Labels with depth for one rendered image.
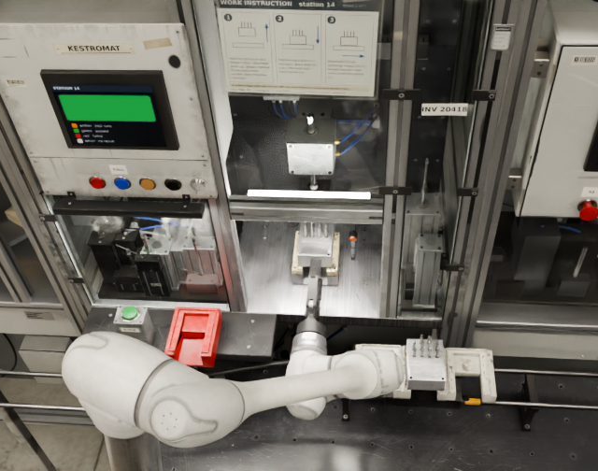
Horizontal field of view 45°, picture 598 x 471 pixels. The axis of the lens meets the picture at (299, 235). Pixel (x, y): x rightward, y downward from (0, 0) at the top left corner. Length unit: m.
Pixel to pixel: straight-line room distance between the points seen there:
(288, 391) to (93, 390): 0.40
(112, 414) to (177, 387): 0.15
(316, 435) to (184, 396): 0.93
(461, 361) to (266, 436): 0.58
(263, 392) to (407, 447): 0.72
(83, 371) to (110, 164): 0.55
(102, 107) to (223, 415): 0.68
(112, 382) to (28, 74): 0.67
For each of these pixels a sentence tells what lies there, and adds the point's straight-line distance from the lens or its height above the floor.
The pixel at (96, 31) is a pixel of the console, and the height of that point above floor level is 1.82.
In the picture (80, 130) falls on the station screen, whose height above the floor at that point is 1.59.
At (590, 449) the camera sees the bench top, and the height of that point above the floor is 0.68.
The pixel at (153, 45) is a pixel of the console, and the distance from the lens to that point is 1.46.
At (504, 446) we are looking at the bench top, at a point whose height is 0.68.
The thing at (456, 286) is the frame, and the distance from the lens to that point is 1.92.
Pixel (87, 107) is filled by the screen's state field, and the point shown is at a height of 1.65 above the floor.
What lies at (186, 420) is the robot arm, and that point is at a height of 1.51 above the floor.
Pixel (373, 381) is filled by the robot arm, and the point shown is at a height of 1.12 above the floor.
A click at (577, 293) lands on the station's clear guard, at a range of 2.02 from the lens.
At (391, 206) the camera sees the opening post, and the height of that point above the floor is 1.35.
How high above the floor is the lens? 2.55
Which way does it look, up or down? 48 degrees down
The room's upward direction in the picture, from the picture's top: 5 degrees counter-clockwise
